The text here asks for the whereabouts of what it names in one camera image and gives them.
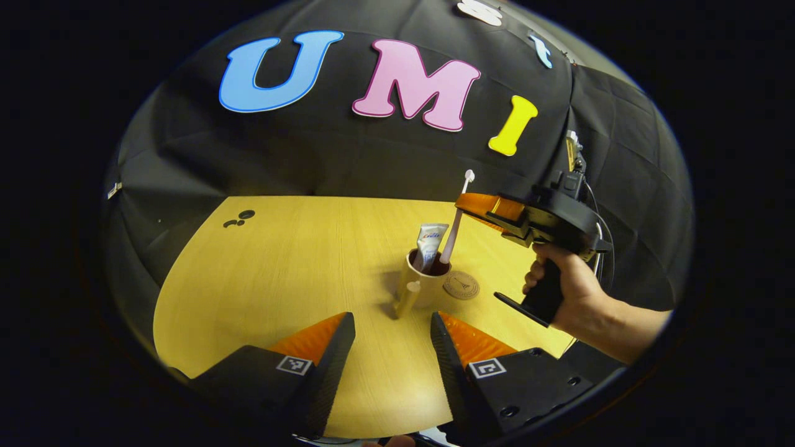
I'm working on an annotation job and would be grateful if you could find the round cork coaster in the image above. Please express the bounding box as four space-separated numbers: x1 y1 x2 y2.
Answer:
443 271 480 300

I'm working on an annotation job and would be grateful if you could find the black backdrop cloth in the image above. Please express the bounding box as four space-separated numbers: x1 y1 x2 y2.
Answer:
106 0 695 386

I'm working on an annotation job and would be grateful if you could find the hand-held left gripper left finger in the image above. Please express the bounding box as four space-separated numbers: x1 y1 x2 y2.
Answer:
186 312 357 438

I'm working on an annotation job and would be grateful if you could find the pink toothbrush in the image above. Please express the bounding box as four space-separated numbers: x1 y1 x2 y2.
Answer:
440 169 476 264

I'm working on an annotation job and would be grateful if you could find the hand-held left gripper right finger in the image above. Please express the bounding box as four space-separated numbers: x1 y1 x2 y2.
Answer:
430 312 597 441

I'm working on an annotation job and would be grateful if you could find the beige cup with handle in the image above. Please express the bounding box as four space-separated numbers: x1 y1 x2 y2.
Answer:
395 248 452 320

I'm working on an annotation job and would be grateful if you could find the yellow wooden desktop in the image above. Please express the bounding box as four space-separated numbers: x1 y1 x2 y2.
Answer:
153 196 575 440

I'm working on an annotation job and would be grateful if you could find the white toothpaste tube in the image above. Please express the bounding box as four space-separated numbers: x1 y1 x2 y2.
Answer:
415 223 449 274

